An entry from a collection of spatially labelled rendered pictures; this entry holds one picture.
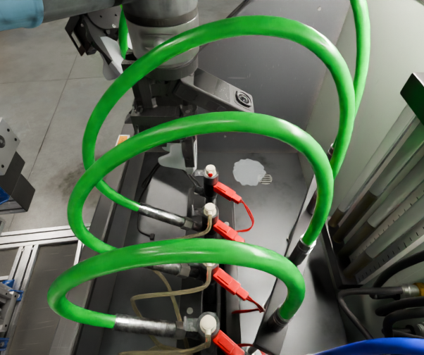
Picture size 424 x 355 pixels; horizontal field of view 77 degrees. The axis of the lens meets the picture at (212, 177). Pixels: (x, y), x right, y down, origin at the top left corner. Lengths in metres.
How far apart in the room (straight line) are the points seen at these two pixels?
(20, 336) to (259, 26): 1.42
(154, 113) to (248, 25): 0.17
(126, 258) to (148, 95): 0.23
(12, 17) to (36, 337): 1.30
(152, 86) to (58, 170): 1.90
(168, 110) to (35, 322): 1.24
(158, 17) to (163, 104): 0.12
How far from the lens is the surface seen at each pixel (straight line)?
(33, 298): 1.51
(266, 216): 0.74
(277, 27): 0.24
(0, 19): 0.26
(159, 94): 0.36
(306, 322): 0.67
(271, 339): 0.37
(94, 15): 0.54
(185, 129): 0.19
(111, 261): 0.18
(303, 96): 0.78
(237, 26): 0.24
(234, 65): 0.70
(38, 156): 2.39
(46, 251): 1.58
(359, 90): 0.40
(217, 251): 0.16
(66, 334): 0.57
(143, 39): 0.31
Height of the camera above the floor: 1.46
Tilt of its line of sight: 51 degrees down
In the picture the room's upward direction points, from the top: straight up
